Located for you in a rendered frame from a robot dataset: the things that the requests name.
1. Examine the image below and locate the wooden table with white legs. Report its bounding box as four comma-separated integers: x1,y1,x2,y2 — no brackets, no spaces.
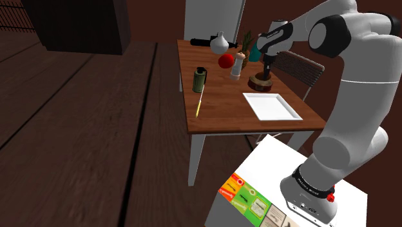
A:
176,39,328,187

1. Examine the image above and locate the white and wood pepper mill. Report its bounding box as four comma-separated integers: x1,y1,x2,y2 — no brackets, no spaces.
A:
229,52,247,82

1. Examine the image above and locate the round wooden bowl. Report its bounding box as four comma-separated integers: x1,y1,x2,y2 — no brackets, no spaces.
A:
247,71,274,93

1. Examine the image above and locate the white round vase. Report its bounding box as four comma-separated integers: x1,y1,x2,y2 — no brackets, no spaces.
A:
209,31,230,55

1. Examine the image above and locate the teal cup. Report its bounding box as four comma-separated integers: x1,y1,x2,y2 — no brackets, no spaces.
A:
247,39,263,63

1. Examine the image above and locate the long black tool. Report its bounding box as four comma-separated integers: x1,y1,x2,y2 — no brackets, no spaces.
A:
189,35,239,49

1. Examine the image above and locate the dark wooden cabinet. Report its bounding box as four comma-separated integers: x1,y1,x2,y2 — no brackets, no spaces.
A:
19,0,132,56

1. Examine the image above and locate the pineapple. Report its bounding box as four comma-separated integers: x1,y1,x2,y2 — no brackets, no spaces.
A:
238,30,256,68

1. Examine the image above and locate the black mesh metal chair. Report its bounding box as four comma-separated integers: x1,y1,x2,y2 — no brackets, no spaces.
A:
255,50,326,146

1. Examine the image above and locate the red apple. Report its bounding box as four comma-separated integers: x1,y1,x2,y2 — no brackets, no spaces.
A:
218,53,236,70

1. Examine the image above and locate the yellow pencil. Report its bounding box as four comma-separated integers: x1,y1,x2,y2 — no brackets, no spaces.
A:
195,82,207,119

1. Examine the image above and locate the olive green bottle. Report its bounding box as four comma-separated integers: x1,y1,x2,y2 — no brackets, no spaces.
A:
192,66,208,94

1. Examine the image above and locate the white door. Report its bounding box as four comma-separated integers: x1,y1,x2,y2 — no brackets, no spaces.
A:
183,0,247,43

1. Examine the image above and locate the white patterned robot stand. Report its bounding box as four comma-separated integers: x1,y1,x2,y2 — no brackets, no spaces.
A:
204,133,369,227

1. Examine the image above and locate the white square plate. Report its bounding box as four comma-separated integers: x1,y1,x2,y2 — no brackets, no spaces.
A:
242,92,304,122

